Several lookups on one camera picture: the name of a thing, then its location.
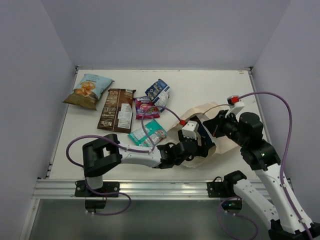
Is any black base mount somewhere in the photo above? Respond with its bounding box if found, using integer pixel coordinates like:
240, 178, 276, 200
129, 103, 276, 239
74, 180, 120, 214
206, 176, 243, 213

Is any green mint candy pack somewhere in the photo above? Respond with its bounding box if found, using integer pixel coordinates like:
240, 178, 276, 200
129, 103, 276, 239
128, 119, 168, 148

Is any blue snack box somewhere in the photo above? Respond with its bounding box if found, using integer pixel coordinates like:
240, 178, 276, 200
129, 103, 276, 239
196, 113, 217, 151

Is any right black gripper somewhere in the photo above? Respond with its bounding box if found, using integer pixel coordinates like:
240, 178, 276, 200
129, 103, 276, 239
202, 109, 248, 148

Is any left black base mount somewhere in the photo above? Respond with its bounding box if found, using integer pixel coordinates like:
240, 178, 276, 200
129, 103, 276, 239
74, 180, 120, 214

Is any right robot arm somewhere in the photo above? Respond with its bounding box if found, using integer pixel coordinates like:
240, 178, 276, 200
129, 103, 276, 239
203, 110, 320, 240

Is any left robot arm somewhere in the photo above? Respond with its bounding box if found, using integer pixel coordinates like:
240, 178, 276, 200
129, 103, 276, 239
82, 133, 215, 197

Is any brown paper bag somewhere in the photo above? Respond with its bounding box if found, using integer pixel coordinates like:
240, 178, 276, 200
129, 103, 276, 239
180, 102, 238, 168

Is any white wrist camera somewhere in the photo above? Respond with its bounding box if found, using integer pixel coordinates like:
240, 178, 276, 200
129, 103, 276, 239
225, 95, 245, 118
181, 120, 199, 140

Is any purple berry candy bag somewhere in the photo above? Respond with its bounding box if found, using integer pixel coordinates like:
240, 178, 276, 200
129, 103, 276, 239
134, 96, 160, 120

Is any navy kettle chips bag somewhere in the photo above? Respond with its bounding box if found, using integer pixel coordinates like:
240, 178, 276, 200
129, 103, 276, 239
145, 78, 171, 113

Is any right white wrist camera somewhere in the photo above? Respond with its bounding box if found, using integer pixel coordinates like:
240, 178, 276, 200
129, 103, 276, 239
225, 95, 245, 118

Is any brown chocolate snack bag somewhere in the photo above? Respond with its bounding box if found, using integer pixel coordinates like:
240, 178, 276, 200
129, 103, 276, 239
97, 88, 136, 134

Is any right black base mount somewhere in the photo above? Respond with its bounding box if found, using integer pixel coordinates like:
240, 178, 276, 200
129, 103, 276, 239
206, 176, 243, 213

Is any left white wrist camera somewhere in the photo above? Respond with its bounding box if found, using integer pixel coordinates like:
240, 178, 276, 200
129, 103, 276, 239
181, 120, 199, 140

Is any aluminium mounting rail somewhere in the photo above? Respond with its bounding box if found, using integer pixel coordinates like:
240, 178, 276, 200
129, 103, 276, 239
32, 178, 293, 200

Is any gold blue crisps bag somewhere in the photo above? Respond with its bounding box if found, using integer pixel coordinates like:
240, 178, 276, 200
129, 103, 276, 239
63, 73, 114, 110

